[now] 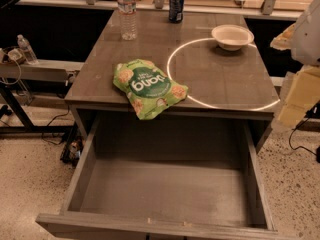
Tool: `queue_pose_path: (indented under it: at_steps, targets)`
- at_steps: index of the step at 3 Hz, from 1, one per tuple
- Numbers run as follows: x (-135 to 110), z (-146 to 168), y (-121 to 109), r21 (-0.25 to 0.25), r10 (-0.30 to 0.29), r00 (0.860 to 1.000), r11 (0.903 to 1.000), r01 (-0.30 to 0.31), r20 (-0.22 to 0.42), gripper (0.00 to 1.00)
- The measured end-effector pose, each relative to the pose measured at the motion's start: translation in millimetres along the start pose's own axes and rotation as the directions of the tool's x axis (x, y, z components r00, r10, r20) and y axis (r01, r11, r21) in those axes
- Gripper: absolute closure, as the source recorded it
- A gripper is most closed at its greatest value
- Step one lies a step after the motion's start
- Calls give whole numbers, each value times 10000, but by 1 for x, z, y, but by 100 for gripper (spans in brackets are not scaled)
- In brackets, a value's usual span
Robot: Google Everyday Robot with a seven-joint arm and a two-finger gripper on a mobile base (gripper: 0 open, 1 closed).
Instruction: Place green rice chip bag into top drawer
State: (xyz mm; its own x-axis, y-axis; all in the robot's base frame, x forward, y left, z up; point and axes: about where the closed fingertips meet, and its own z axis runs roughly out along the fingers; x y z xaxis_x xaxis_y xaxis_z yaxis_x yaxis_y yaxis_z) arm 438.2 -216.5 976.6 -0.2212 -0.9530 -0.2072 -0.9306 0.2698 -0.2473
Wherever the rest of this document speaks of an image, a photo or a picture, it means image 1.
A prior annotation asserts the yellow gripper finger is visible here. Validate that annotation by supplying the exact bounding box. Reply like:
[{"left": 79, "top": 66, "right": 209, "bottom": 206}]
[
  {"left": 270, "top": 24, "right": 295, "bottom": 51},
  {"left": 277, "top": 65, "right": 320, "bottom": 128}
]

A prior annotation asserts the green rice chip bag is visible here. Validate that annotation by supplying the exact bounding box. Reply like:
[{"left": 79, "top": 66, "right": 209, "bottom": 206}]
[{"left": 113, "top": 59, "right": 188, "bottom": 120}]

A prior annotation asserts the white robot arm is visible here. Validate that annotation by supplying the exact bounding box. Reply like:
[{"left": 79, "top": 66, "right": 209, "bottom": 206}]
[{"left": 270, "top": 0, "right": 320, "bottom": 128}]

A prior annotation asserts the open grey top drawer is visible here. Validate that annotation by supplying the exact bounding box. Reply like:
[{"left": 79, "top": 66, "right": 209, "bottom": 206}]
[{"left": 36, "top": 112, "right": 277, "bottom": 240}]

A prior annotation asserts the white paper bowl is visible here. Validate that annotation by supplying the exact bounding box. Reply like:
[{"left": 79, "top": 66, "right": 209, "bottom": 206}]
[{"left": 211, "top": 25, "right": 254, "bottom": 51}]

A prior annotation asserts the dark blue soda can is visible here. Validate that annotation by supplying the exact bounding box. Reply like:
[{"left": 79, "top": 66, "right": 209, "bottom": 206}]
[{"left": 169, "top": 0, "right": 184, "bottom": 23}]

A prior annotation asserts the clear plastic water bottle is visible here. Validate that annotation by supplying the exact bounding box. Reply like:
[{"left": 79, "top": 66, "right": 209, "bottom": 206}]
[{"left": 117, "top": 0, "right": 137, "bottom": 40}]

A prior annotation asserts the grey side bench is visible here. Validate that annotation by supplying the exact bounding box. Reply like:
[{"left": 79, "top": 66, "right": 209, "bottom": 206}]
[{"left": 0, "top": 60, "right": 83, "bottom": 134}]

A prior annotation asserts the small water bottle on bench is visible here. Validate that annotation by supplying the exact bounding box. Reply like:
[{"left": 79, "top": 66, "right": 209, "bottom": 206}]
[{"left": 17, "top": 34, "right": 38, "bottom": 65}]

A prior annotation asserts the black cable on floor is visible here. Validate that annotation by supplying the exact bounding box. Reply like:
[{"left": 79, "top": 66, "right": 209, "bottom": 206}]
[{"left": 288, "top": 108, "right": 320, "bottom": 163}]

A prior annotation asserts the white device with cables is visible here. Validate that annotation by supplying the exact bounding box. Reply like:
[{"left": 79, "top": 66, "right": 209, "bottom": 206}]
[{"left": 0, "top": 45, "right": 26, "bottom": 87}]

